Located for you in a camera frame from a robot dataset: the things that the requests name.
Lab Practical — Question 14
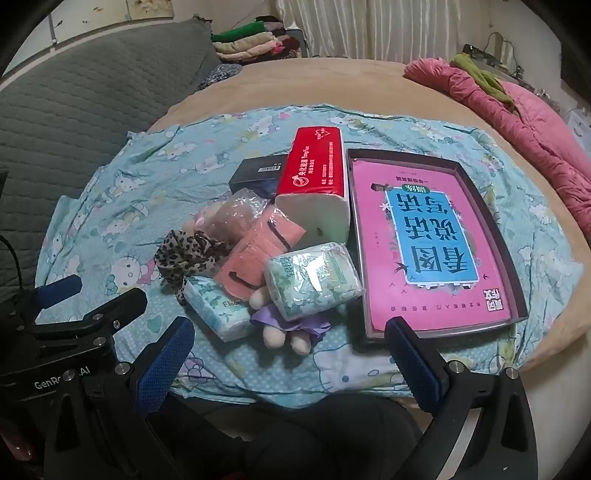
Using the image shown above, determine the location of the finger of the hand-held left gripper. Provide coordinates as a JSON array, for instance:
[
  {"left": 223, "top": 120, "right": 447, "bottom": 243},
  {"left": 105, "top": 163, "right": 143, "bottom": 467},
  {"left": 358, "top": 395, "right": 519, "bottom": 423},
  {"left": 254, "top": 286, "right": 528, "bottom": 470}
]
[
  {"left": 28, "top": 288, "right": 149, "bottom": 356},
  {"left": 36, "top": 275, "right": 84, "bottom": 309}
]

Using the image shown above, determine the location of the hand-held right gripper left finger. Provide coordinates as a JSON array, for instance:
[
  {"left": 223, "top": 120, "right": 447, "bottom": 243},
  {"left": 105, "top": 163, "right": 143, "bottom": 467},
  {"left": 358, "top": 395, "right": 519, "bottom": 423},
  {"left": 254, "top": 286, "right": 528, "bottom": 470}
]
[{"left": 44, "top": 316, "right": 197, "bottom": 480}]

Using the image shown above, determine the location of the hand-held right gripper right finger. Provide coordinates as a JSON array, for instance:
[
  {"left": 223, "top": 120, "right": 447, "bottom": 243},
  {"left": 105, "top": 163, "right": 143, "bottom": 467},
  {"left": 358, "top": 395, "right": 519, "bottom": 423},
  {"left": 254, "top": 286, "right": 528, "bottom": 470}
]
[{"left": 384, "top": 316, "right": 539, "bottom": 480}]

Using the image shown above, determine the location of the green floral tissue packet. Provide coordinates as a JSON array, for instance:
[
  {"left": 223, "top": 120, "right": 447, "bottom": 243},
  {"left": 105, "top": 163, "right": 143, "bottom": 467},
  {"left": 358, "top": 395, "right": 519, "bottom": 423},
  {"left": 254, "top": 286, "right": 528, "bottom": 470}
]
[
  {"left": 185, "top": 276, "right": 257, "bottom": 342},
  {"left": 263, "top": 242, "right": 366, "bottom": 322}
]

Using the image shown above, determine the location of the leopard print scrunchie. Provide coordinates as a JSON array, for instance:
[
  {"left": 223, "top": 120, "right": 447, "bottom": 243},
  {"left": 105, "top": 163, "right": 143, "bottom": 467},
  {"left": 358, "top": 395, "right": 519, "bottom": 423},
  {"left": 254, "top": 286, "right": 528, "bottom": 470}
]
[{"left": 154, "top": 229, "right": 229, "bottom": 305}]

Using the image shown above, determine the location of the plush bunny with purple ribbon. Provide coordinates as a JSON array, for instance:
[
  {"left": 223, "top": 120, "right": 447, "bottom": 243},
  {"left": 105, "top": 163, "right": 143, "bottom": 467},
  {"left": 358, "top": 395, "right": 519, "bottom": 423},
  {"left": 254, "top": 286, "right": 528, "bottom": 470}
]
[{"left": 249, "top": 284, "right": 333, "bottom": 356}]

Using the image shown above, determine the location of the pink face mask packet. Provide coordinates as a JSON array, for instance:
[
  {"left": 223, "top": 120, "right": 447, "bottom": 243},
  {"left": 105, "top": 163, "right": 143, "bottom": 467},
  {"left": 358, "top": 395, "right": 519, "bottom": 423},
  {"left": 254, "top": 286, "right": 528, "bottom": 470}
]
[{"left": 215, "top": 205, "right": 308, "bottom": 296}]

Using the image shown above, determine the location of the dark cardboard tray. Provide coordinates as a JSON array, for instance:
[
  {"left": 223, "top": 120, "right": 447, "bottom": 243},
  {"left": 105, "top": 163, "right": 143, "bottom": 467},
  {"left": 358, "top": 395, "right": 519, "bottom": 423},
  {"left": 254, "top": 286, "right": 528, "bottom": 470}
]
[{"left": 346, "top": 148, "right": 529, "bottom": 343}]

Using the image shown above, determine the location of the blue cartoon printed blanket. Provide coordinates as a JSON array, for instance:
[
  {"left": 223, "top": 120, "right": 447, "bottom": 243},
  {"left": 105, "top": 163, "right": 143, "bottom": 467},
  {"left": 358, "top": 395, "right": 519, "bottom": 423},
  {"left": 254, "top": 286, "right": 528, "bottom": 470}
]
[{"left": 34, "top": 104, "right": 585, "bottom": 409}]

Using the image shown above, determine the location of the pink book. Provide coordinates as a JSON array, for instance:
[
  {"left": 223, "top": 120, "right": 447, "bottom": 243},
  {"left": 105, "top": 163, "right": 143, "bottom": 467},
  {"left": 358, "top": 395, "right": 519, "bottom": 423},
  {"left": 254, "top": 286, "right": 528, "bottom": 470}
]
[{"left": 351, "top": 159, "right": 515, "bottom": 333}]

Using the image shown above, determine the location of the plush toy in clear bag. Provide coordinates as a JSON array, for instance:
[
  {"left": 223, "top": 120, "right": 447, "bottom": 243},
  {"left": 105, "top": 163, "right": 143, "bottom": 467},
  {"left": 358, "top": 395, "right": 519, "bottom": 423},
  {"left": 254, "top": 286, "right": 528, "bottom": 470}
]
[{"left": 182, "top": 189, "right": 266, "bottom": 245}]

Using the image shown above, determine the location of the grey quilted sofa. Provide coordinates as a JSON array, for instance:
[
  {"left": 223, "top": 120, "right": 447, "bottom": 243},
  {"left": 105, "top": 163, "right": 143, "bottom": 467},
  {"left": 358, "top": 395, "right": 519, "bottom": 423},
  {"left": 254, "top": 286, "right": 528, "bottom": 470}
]
[{"left": 0, "top": 18, "right": 222, "bottom": 305}]

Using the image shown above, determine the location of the black cardboard box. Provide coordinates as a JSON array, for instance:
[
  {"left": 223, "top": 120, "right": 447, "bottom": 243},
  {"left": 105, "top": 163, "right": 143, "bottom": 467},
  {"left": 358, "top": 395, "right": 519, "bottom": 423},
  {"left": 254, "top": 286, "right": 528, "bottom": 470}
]
[{"left": 229, "top": 154, "right": 291, "bottom": 192}]

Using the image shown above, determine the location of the red tissue pack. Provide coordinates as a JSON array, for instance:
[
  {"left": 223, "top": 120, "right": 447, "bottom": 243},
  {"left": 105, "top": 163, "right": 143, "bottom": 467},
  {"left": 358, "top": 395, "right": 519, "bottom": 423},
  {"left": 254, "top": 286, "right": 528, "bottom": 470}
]
[{"left": 276, "top": 126, "right": 352, "bottom": 245}]

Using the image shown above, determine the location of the dark patterned cloth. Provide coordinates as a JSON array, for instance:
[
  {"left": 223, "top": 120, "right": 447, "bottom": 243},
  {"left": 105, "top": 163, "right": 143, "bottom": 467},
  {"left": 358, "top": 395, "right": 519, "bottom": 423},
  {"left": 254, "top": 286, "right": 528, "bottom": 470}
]
[{"left": 198, "top": 62, "right": 243, "bottom": 90}]

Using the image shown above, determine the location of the pink quilt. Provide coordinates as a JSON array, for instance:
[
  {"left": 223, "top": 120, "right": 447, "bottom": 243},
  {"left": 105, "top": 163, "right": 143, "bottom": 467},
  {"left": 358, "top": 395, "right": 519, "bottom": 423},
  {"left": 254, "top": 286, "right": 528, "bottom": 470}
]
[{"left": 404, "top": 58, "right": 591, "bottom": 241}]

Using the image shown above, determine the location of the stack of folded clothes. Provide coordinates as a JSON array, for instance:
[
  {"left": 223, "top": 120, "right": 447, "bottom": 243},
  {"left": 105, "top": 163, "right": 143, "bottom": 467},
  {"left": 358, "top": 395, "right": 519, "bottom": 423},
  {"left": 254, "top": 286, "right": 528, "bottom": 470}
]
[{"left": 210, "top": 16, "right": 305, "bottom": 63}]

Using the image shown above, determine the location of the green garment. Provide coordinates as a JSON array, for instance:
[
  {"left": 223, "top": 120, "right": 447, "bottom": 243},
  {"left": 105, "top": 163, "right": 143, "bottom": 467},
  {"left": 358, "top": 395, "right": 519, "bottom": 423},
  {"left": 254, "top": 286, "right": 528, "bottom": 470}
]
[{"left": 450, "top": 53, "right": 515, "bottom": 107}]

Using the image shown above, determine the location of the bed with beige sheet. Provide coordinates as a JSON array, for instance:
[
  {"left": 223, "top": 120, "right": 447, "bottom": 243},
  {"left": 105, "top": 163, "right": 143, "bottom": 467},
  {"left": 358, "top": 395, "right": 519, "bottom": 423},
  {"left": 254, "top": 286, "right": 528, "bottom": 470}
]
[{"left": 148, "top": 58, "right": 591, "bottom": 370}]

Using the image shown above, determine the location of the cluttered desk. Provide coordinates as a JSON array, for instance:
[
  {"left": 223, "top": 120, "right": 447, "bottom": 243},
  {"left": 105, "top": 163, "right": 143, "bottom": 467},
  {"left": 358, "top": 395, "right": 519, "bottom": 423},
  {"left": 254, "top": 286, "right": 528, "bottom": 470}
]
[{"left": 462, "top": 32, "right": 527, "bottom": 79}]

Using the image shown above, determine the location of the white curtain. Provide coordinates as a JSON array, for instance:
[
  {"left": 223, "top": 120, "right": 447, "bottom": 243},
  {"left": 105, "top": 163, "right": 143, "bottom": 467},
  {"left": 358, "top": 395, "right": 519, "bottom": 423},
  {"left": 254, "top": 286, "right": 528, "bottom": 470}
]
[{"left": 274, "top": 0, "right": 492, "bottom": 61}]

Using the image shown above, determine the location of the black cable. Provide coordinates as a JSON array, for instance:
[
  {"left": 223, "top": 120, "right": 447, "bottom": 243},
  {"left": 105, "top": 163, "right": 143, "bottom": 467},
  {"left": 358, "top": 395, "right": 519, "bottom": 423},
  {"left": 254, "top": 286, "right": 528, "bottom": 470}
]
[{"left": 0, "top": 233, "right": 26, "bottom": 305}]

